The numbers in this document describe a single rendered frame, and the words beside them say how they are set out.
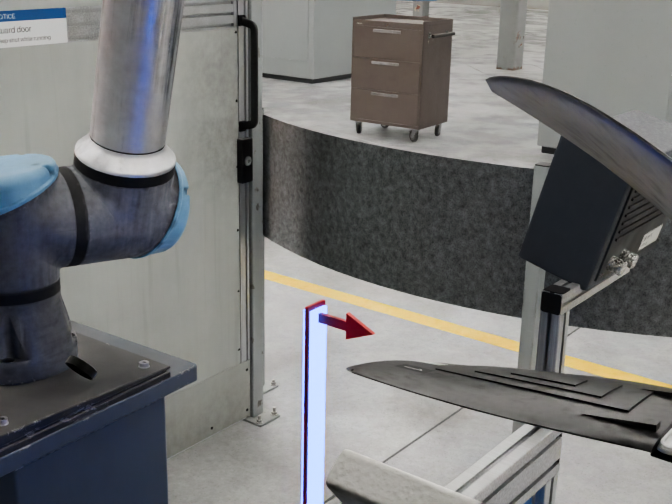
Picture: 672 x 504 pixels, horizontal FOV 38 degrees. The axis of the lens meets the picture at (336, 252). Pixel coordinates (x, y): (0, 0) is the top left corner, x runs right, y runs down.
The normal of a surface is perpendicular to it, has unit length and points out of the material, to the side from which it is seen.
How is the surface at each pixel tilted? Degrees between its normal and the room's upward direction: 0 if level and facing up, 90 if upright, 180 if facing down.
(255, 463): 0
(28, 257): 90
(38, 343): 73
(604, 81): 90
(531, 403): 5
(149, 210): 105
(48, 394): 2
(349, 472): 40
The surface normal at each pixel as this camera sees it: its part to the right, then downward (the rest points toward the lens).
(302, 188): -0.79, 0.17
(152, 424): 0.81, 0.19
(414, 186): -0.62, 0.22
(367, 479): -0.37, -0.58
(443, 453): 0.02, -0.95
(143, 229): 0.56, 0.50
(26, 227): 0.60, 0.25
